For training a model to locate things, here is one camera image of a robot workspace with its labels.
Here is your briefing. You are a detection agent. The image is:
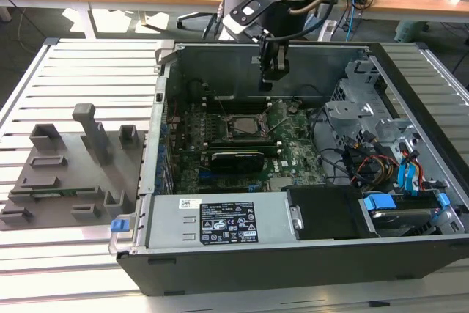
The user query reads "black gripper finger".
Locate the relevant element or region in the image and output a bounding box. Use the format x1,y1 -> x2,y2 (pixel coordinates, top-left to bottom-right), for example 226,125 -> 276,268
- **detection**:
258,33 -> 276,91
274,42 -> 292,82

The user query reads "metal socket cover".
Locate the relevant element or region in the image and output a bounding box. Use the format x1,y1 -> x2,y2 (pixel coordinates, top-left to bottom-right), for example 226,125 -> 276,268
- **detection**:
262,101 -> 289,133

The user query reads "silver CPU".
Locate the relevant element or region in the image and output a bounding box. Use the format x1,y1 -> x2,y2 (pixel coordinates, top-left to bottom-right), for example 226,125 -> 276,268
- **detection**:
230,116 -> 258,135

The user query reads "CPU socket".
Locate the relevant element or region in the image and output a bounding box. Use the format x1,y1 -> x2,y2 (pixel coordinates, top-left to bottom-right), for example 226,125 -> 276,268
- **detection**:
223,113 -> 270,141

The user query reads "black RAM slot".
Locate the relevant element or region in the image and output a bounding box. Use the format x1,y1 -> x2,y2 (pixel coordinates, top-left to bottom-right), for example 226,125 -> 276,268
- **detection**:
208,146 -> 283,157
202,95 -> 272,105
204,102 -> 272,112
207,139 -> 281,150

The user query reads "green motherboard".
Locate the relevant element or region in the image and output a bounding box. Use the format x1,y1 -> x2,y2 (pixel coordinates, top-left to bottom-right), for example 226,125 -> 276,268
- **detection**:
166,100 -> 327,195

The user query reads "metal drive cage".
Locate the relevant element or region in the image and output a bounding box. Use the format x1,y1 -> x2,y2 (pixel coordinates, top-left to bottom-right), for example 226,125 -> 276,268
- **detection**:
324,58 -> 422,145

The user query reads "black graphics card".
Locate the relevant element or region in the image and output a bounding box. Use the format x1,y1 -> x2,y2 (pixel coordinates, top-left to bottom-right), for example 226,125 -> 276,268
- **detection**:
210,150 -> 265,174

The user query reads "pale green bin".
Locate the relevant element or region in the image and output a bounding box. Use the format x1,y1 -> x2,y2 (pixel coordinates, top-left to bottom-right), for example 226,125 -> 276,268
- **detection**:
394,18 -> 429,43

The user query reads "black plastic shroud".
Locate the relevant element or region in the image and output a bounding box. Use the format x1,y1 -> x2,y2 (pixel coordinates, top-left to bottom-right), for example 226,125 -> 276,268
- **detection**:
285,186 -> 378,240

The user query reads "hard disk in blue carrier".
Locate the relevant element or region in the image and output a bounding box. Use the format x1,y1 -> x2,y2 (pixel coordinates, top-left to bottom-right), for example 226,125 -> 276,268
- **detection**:
362,194 -> 454,239

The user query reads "silver power supply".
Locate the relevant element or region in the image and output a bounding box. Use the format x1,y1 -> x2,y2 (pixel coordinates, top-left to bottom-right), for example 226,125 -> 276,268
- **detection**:
141,194 -> 294,250

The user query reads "black PC case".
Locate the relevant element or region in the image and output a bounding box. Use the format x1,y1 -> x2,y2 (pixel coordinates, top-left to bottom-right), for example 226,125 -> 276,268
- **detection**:
108,40 -> 469,298

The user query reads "blue case latch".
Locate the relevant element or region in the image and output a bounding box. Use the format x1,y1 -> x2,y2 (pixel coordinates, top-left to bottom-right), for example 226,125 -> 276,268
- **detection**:
110,219 -> 130,235

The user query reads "gray parts rack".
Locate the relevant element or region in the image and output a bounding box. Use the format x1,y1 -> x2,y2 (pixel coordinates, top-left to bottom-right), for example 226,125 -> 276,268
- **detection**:
0,102 -> 147,232

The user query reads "green RAM stick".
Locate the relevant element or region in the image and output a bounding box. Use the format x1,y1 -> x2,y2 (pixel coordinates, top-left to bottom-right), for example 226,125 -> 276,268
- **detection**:
31,189 -> 98,197

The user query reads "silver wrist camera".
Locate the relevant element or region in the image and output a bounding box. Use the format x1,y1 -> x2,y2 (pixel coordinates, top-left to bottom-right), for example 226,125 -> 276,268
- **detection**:
222,0 -> 265,36

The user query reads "red yellow wire bundle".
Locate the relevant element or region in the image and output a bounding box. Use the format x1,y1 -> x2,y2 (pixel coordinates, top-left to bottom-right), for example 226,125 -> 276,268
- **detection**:
344,136 -> 402,185

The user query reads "blue flat data wire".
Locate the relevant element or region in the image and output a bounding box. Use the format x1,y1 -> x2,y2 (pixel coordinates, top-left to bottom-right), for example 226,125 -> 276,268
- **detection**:
397,139 -> 426,196

